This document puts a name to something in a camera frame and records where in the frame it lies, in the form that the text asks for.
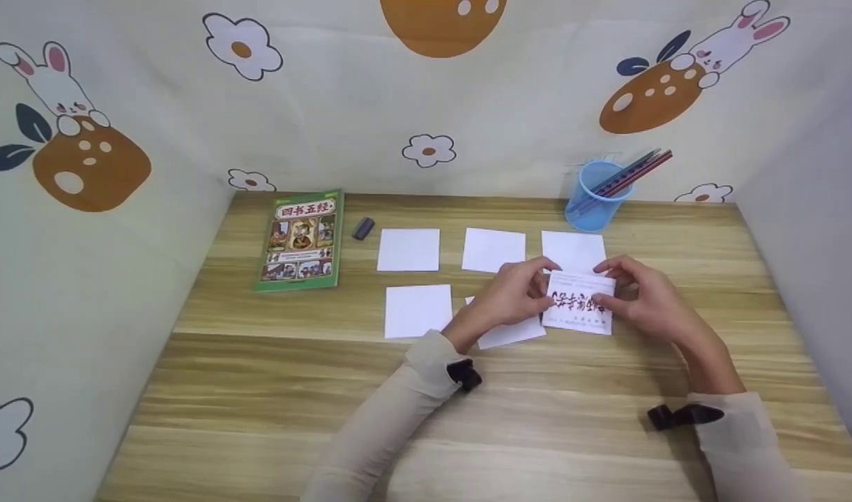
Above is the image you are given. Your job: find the person's left hand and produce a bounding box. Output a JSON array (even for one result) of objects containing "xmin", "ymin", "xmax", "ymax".
[{"xmin": 444, "ymin": 257, "xmax": 563, "ymax": 353}]

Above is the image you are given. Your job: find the blank white paper card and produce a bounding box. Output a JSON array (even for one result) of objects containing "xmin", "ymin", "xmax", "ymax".
[
  {"xmin": 462, "ymin": 227, "xmax": 527, "ymax": 274},
  {"xmin": 377, "ymin": 228, "xmax": 441, "ymax": 273},
  {"xmin": 541, "ymin": 231, "xmax": 607, "ymax": 276},
  {"xmin": 464, "ymin": 296, "xmax": 547, "ymax": 350},
  {"xmin": 385, "ymin": 284, "xmax": 454, "ymax": 340}
]

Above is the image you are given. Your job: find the red pencil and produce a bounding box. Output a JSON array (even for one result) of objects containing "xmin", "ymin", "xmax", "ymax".
[{"xmin": 577, "ymin": 152, "xmax": 674, "ymax": 214}]

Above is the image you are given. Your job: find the dark striped pencil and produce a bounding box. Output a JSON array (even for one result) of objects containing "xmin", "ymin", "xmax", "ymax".
[{"xmin": 574, "ymin": 150, "xmax": 669, "ymax": 212}]

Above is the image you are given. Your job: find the person's right forearm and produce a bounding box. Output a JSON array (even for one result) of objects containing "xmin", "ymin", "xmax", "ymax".
[{"xmin": 677, "ymin": 333, "xmax": 814, "ymax": 502}]

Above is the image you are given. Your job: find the green comic cover book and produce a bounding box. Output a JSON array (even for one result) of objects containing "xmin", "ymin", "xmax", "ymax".
[{"xmin": 253, "ymin": 189, "xmax": 345, "ymax": 293}]

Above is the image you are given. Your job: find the white card with printed text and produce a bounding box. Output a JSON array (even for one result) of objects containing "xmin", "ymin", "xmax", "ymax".
[{"xmin": 542, "ymin": 271, "xmax": 616, "ymax": 336}]

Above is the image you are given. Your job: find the grey pencil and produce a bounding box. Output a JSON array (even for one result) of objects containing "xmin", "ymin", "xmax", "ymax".
[{"xmin": 572, "ymin": 149, "xmax": 662, "ymax": 210}]

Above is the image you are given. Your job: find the clear blue pen cup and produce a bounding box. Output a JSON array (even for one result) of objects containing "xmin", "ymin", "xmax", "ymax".
[{"xmin": 564, "ymin": 160, "xmax": 634, "ymax": 233}]

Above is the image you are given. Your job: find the person's left forearm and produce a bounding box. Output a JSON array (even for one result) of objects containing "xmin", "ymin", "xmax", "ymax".
[{"xmin": 299, "ymin": 324, "xmax": 484, "ymax": 502}]

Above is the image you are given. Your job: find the person's right hand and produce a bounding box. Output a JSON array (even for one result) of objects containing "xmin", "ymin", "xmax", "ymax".
[{"xmin": 592, "ymin": 255, "xmax": 714, "ymax": 351}]

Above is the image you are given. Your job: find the black wrist band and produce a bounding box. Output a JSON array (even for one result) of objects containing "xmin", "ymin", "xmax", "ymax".
[
  {"xmin": 647, "ymin": 402, "xmax": 726, "ymax": 432},
  {"xmin": 446, "ymin": 358, "xmax": 483, "ymax": 393}
]

